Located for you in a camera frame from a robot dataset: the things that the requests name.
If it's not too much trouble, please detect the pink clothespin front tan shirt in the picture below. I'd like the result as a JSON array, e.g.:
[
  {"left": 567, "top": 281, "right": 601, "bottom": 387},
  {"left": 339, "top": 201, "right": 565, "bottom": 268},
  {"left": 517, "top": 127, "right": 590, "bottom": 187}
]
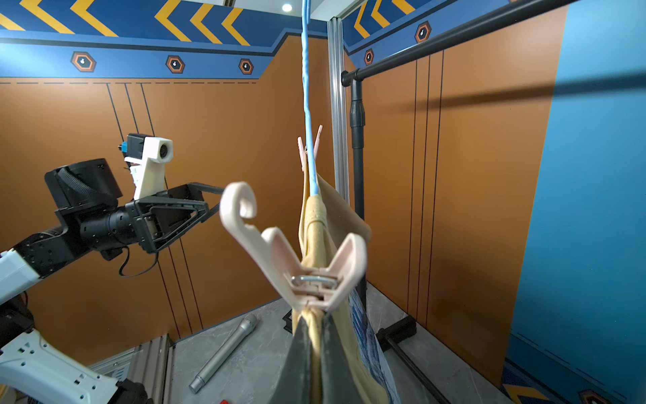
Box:
[{"left": 220, "top": 182, "right": 368, "bottom": 311}]

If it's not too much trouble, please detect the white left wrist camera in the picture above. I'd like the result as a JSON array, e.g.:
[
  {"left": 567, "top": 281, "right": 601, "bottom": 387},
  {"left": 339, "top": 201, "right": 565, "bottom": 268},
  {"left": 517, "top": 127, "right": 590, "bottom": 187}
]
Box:
[{"left": 119, "top": 134, "right": 173, "bottom": 200}]

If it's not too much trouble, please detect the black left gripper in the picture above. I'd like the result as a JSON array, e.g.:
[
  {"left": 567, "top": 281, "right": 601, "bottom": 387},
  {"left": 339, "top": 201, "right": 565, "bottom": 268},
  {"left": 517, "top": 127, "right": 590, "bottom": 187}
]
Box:
[{"left": 125, "top": 183, "right": 224, "bottom": 253}]

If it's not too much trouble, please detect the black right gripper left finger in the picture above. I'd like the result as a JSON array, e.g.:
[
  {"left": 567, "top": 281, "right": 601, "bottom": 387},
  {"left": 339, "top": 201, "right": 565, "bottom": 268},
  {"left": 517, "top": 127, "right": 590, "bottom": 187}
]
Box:
[{"left": 269, "top": 318, "right": 312, "bottom": 404}]

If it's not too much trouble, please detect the aluminium corner post left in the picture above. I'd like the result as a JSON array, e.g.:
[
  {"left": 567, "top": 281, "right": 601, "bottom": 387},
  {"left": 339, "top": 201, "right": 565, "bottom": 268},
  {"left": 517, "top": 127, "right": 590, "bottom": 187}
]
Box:
[{"left": 327, "top": 17, "right": 351, "bottom": 204}]

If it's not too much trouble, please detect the silver metal cylinder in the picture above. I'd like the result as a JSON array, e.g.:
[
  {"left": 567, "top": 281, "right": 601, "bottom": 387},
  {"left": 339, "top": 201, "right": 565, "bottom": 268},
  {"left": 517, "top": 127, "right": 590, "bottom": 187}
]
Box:
[{"left": 189, "top": 314, "right": 258, "bottom": 394}]

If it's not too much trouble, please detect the pink clothespin tan shirt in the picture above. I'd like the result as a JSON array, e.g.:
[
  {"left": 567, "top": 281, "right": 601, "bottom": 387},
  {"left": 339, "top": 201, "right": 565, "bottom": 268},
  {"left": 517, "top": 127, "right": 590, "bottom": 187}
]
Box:
[
  {"left": 220, "top": 182, "right": 368, "bottom": 311},
  {"left": 296, "top": 124, "right": 324, "bottom": 175}
]

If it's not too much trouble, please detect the white wire hanger tan shirt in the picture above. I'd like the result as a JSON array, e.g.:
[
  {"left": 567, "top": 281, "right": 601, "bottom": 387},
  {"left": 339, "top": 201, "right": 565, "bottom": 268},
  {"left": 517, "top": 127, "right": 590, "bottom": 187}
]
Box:
[{"left": 300, "top": 0, "right": 320, "bottom": 196}]

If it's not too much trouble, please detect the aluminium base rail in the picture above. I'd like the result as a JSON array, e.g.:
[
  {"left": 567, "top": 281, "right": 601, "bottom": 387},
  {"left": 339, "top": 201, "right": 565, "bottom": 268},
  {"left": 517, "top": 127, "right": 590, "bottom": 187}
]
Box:
[{"left": 90, "top": 334, "right": 174, "bottom": 403}]

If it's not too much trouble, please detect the tan yellow t-shirt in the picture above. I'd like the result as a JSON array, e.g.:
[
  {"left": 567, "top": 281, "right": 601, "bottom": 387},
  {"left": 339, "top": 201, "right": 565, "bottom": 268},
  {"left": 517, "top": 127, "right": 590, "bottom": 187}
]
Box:
[{"left": 293, "top": 168, "right": 400, "bottom": 403}]

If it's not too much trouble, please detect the black clothes rack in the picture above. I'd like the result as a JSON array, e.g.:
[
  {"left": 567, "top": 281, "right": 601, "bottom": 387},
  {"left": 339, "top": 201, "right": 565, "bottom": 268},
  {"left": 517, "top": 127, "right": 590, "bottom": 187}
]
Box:
[{"left": 363, "top": 7, "right": 568, "bottom": 402}]

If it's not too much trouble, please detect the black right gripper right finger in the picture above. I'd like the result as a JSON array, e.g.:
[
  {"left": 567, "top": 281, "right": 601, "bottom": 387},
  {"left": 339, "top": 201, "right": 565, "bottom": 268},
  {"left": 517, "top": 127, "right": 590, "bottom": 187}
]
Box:
[{"left": 320, "top": 315, "right": 363, "bottom": 404}]

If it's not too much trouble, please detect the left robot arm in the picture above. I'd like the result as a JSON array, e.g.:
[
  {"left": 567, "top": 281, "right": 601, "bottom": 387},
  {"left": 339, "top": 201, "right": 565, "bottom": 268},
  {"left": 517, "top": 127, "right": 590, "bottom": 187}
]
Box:
[{"left": 1, "top": 158, "right": 223, "bottom": 403}]

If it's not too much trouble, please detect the pink clothespin rear tan shirt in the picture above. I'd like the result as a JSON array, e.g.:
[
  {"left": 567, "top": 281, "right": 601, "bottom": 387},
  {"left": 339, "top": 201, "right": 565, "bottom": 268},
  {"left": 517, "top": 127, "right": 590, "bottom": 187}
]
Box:
[{"left": 296, "top": 124, "right": 324, "bottom": 175}]

